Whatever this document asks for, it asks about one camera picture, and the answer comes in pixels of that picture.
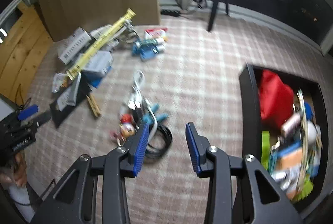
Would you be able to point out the black pouch with white label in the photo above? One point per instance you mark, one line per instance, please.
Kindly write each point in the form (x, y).
(70, 109)

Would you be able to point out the red and white packet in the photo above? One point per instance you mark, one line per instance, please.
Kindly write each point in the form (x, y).
(156, 32)

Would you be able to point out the yellow green packet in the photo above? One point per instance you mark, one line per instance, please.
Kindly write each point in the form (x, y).
(303, 190)

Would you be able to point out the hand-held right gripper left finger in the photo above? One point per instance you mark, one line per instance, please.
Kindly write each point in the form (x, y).
(140, 147)

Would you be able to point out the black power strip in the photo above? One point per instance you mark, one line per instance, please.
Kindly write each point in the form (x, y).
(170, 13)

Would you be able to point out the green and white tube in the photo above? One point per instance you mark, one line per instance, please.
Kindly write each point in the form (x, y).
(149, 43)

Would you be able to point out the white printed box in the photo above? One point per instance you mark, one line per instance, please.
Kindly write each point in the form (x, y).
(74, 45)

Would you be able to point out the blue round cap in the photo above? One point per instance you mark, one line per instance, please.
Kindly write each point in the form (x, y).
(308, 110)

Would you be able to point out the pine wood panel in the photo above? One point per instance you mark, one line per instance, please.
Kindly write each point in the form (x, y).
(20, 49)

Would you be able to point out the white paper packet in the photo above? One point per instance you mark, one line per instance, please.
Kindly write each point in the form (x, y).
(58, 82)

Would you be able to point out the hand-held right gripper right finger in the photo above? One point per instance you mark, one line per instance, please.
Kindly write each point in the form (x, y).
(192, 147)

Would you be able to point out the teal plastic clip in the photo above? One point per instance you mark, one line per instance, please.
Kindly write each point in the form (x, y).
(156, 116)

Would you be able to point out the black storage container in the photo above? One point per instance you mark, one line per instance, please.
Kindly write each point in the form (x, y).
(248, 114)

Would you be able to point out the long yellow box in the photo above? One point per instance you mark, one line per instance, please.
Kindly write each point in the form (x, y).
(100, 43)

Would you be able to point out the blue and white box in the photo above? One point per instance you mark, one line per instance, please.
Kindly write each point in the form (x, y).
(100, 65)

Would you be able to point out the light blue plastic clip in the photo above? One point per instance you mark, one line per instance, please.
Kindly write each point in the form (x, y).
(145, 53)

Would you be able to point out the blue and orange box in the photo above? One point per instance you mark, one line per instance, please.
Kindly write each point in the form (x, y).
(288, 159)

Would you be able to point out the wooden clothespin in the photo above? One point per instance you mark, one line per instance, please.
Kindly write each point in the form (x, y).
(94, 106)

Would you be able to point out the person's left hand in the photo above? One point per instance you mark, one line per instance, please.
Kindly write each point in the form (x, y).
(17, 170)

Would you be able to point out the red bag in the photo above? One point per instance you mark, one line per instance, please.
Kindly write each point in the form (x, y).
(274, 96)

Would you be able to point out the red toy figure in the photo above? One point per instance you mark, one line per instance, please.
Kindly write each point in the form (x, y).
(127, 127)

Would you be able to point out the white round object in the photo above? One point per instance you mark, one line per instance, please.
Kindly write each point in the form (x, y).
(312, 130)

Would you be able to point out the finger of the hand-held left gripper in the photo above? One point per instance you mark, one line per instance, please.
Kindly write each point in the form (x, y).
(27, 112)
(43, 117)

